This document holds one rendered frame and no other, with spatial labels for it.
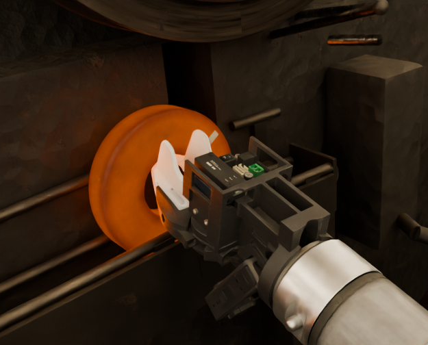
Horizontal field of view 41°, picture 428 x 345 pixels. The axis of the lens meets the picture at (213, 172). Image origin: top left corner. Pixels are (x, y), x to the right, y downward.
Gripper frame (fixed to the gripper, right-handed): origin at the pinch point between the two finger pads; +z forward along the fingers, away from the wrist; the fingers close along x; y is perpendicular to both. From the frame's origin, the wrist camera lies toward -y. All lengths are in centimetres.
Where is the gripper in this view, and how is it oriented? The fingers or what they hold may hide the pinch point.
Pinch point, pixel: (164, 165)
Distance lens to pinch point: 57.7
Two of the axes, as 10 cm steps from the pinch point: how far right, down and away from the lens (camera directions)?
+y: 0.6, -8.0, -5.9
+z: -5.8, -5.1, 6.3
